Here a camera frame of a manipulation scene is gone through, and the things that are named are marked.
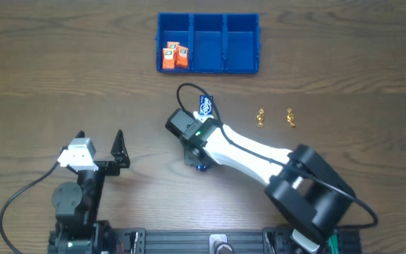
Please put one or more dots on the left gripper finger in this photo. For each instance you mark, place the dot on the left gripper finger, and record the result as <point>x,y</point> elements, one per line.
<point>80,135</point>
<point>120,153</point>

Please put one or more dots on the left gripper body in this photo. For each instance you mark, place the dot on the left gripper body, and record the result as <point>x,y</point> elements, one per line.
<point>107,168</point>

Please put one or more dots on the orange candy box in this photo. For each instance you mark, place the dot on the orange candy box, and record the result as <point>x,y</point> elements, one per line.
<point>168,59</point>
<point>173,44</point>
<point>183,57</point>

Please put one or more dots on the mounting rail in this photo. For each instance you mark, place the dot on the mounting rail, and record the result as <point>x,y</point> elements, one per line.
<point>182,241</point>

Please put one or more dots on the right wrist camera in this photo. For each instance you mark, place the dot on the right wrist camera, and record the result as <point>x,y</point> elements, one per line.
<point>197,115</point>

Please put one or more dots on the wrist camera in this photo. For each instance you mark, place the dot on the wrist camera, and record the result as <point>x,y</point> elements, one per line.
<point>78,155</point>
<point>197,115</point>

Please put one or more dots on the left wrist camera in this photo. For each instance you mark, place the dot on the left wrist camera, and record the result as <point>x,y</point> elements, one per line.
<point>78,155</point>

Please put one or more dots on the gold wrapped candy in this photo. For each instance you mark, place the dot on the gold wrapped candy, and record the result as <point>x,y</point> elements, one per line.
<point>290,118</point>
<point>260,118</point>

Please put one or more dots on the blue candy pack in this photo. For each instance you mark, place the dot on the blue candy pack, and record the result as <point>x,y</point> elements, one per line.
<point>201,168</point>
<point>206,104</point>

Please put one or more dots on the blue tray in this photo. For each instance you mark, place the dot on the blue tray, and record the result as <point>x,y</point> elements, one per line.
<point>208,49</point>

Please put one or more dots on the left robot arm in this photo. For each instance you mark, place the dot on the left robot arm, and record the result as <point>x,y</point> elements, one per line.
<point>90,197</point>

